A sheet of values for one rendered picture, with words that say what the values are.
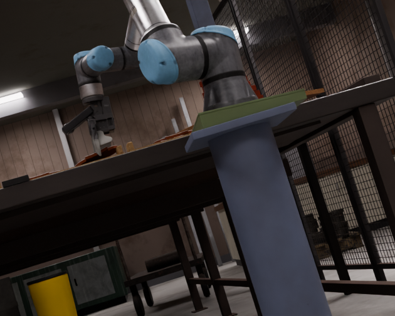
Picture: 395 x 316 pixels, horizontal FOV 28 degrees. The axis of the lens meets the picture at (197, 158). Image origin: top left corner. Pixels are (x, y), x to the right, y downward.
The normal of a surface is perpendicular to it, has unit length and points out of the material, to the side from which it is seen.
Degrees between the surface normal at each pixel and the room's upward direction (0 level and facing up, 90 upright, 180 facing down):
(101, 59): 92
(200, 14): 90
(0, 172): 90
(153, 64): 93
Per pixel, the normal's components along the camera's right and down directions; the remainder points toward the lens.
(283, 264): 0.00, -0.09
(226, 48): 0.44, -0.22
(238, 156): -0.29, 0.00
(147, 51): -0.81, 0.27
